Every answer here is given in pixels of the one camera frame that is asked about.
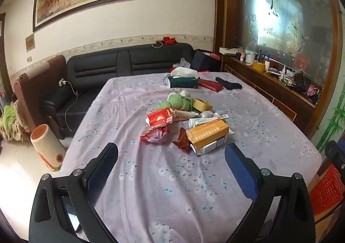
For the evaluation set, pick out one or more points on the yellow jar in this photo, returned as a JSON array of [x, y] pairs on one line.
[[258, 66]]

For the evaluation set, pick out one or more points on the white charger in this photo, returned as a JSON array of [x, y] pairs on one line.
[[62, 82]]

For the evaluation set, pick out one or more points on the black handbag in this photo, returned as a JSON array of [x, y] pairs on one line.
[[299, 81]]

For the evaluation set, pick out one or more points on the pink cloth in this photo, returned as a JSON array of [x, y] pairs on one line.
[[312, 90]]

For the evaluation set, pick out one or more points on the red and white wrapper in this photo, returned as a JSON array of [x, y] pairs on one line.
[[184, 116]]

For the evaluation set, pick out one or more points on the green tissue box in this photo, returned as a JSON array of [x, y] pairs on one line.
[[183, 82]]

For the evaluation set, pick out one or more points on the green knitted cloth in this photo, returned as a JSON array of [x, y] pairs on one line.
[[178, 100]]

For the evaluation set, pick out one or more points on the white and orange heater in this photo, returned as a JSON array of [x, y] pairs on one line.
[[47, 148]]

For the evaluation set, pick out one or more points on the red foil wrapper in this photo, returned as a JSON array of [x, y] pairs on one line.
[[153, 136]]

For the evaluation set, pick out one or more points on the yellow box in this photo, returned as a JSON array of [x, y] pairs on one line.
[[200, 104]]

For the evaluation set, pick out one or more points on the white jar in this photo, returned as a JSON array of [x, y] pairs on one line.
[[249, 57]]

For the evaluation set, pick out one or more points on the black leather sofa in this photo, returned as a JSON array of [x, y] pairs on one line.
[[107, 65]]

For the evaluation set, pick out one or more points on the red plastic basket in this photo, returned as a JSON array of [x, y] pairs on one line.
[[328, 189]]

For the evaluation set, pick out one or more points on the brown armchair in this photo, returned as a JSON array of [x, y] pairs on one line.
[[54, 76]]

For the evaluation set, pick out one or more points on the floral lilac tablecloth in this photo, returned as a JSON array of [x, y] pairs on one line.
[[161, 178]]

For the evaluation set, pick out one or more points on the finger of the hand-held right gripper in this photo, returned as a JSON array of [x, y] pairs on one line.
[[335, 154]]

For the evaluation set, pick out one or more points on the orange carton box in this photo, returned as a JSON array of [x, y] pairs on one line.
[[207, 131]]

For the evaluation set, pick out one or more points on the green bamboo wall sticker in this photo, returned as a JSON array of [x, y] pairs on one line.
[[333, 121]]

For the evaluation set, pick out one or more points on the red ornament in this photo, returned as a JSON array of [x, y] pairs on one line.
[[169, 39]]

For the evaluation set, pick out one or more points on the dark red wrapper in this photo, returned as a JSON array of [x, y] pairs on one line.
[[183, 140]]

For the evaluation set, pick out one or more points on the black bag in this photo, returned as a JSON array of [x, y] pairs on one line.
[[202, 61]]

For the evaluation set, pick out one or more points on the green and yellow blanket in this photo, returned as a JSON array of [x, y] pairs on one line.
[[10, 121]]

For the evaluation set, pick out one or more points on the wall plaque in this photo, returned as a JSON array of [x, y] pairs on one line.
[[30, 43]]

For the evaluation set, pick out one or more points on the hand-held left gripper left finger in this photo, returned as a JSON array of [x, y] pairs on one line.
[[102, 167]]

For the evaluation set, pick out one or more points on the clear crumpled plastic bag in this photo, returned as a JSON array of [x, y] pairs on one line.
[[184, 94]]

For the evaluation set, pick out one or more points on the white carton box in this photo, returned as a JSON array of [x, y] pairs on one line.
[[211, 146]]

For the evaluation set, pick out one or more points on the red carton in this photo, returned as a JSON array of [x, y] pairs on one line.
[[159, 117]]

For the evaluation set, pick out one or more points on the white bottle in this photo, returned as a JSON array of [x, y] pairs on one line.
[[213, 119]]

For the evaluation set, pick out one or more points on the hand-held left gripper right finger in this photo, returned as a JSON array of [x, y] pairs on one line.
[[240, 171]]

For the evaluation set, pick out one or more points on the red pouch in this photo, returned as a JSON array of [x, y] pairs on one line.
[[210, 85]]

